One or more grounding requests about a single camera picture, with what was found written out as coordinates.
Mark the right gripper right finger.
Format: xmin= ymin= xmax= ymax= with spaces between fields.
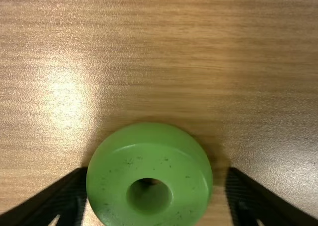
xmin=224 ymin=166 xmax=318 ymax=226

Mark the light green ring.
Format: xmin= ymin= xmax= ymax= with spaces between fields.
xmin=85 ymin=122 xmax=214 ymax=226

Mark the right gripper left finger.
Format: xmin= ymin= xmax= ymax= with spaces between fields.
xmin=0 ymin=166 xmax=100 ymax=226

